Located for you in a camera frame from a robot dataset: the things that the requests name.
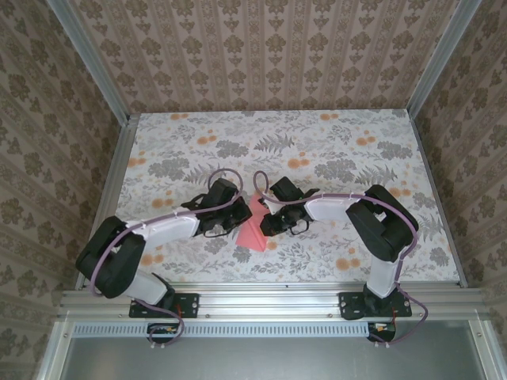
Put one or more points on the pink cloth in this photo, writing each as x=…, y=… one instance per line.
x=249, y=237

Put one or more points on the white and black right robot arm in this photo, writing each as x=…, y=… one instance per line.
x=380, y=225

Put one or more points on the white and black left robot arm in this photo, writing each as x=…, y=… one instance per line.
x=115, y=257

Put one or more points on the aluminium mounting beam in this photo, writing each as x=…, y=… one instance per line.
x=269, y=302

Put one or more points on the floral patterned table cover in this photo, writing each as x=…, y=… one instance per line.
x=237, y=130

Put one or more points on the grey metal panel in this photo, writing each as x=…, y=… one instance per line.
x=269, y=360

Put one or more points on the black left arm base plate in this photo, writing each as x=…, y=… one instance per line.
x=190, y=305

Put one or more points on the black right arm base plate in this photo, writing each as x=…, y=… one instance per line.
x=348, y=305

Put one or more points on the aluminium left table rail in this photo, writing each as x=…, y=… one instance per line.
x=107, y=198

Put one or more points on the aluminium left frame post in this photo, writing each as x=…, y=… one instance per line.
x=91, y=63

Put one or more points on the aluminium frame post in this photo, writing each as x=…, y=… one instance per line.
x=443, y=55
x=91, y=63

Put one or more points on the aluminium right frame post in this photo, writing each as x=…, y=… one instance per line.
x=443, y=55

